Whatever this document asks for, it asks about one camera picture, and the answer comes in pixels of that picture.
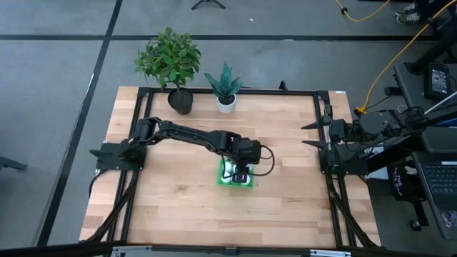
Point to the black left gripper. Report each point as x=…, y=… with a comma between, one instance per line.
x=250, y=151

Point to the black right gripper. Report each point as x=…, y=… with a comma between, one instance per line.
x=326, y=135

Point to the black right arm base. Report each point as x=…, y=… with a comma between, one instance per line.
x=346, y=160

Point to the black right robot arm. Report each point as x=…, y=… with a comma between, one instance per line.
x=378, y=125

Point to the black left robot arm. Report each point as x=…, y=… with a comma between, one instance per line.
x=185, y=133

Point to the green plastic basket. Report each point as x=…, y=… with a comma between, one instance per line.
x=250, y=183

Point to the teal succulent in white pot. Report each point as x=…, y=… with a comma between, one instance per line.
x=226, y=105

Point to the black bag with white print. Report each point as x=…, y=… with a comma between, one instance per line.
x=399, y=182

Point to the green leafy plant black pot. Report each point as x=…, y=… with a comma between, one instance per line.
x=180, y=101

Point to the dark grey desk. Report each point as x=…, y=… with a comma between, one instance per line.
x=410, y=85

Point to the black power brick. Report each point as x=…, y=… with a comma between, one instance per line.
x=437, y=82

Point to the black laptop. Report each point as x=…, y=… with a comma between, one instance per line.
x=441, y=185

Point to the person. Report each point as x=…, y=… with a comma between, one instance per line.
x=410, y=16

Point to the dark chair leg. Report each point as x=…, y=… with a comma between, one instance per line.
x=12, y=164

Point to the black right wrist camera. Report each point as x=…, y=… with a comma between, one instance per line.
x=341, y=130

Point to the black frame clamp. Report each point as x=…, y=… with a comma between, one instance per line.
x=282, y=85

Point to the black aluminium table frame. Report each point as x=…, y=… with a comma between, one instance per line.
x=267, y=92

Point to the white metal bracket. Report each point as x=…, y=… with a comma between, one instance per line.
x=130, y=251
x=330, y=253

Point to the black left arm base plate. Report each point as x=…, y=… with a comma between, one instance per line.
x=114, y=157

